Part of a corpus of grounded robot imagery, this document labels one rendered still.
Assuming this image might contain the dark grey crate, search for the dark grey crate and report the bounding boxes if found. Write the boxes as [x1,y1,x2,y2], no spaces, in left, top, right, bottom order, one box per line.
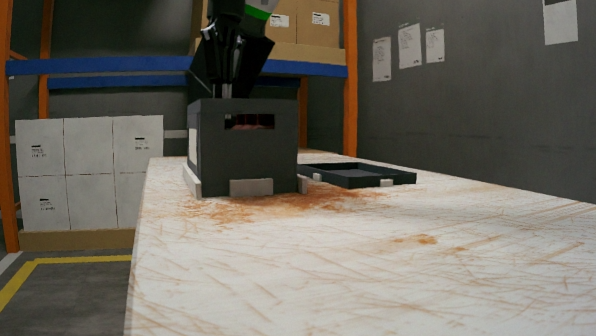
[187,98,299,197]

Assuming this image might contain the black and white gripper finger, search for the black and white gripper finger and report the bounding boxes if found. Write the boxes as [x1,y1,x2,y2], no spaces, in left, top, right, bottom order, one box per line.
[200,22,231,98]
[225,29,246,98]

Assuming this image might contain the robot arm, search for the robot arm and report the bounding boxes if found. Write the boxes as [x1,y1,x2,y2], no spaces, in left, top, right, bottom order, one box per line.
[239,0,280,38]

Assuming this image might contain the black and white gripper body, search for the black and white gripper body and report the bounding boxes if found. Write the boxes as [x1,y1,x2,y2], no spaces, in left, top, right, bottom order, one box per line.
[207,0,245,45]

